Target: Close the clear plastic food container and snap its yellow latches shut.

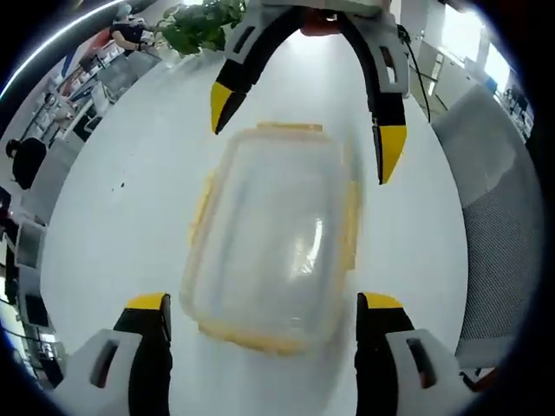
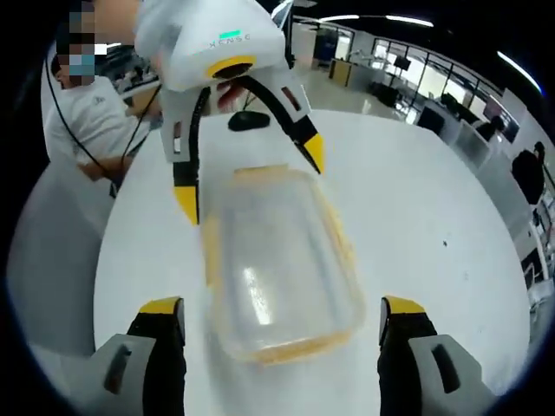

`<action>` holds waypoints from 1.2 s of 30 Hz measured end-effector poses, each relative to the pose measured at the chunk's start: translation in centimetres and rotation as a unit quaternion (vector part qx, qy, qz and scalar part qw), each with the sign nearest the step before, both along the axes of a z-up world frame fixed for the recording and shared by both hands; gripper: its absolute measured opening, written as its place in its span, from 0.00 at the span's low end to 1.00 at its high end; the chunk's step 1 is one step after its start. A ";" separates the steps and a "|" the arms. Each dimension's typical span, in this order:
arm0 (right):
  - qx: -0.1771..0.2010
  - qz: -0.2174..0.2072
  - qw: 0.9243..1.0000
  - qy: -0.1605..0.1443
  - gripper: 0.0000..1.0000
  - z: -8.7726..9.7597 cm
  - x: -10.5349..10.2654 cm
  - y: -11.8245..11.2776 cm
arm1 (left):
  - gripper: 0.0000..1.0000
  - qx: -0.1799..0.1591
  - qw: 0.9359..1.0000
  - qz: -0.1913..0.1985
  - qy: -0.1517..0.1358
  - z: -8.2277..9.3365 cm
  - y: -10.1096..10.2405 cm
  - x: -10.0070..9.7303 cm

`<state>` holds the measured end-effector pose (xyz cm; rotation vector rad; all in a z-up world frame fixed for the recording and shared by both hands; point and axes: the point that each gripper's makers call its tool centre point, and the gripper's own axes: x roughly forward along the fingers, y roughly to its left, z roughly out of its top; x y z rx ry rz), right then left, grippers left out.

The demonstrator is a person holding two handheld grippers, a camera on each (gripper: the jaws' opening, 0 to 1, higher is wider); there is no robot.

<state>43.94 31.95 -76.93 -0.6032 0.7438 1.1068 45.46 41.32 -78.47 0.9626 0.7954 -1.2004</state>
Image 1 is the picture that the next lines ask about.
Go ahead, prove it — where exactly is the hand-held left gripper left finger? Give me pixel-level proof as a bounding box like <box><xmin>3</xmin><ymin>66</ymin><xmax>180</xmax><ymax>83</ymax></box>
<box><xmin>63</xmin><ymin>292</ymin><xmax>174</xmax><ymax>416</ymax></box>

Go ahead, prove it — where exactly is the grey mesh office chair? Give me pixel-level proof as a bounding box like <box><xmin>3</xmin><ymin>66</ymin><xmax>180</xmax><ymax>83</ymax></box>
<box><xmin>430</xmin><ymin>83</ymin><xmax>545</xmax><ymax>369</ymax></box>

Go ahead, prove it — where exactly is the long ceiling light strip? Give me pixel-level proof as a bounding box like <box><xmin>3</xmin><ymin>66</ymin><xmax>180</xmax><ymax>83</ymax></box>
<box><xmin>0</xmin><ymin>0</ymin><xmax>112</xmax><ymax>100</ymax></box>

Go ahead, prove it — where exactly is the white office chair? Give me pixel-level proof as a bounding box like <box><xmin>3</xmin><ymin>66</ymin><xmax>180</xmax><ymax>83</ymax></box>
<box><xmin>95</xmin><ymin>55</ymin><xmax>147</xmax><ymax>104</ymax></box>

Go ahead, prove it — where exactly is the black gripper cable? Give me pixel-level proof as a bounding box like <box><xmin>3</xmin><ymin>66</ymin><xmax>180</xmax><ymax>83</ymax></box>
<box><xmin>395</xmin><ymin>23</ymin><xmax>434</xmax><ymax>123</ymax></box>

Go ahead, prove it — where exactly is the clear container with yellow buckles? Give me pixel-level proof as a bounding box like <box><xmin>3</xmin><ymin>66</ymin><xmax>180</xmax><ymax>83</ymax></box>
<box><xmin>179</xmin><ymin>120</ymin><xmax>364</xmax><ymax>357</ymax></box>

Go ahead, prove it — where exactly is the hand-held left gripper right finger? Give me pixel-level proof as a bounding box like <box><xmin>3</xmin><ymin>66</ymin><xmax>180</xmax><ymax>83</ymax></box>
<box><xmin>354</xmin><ymin>292</ymin><xmax>473</xmax><ymax>416</ymax></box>

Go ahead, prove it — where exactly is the green potted plant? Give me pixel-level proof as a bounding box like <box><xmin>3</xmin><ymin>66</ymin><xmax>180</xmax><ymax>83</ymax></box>
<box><xmin>154</xmin><ymin>0</ymin><xmax>249</xmax><ymax>56</ymax></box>

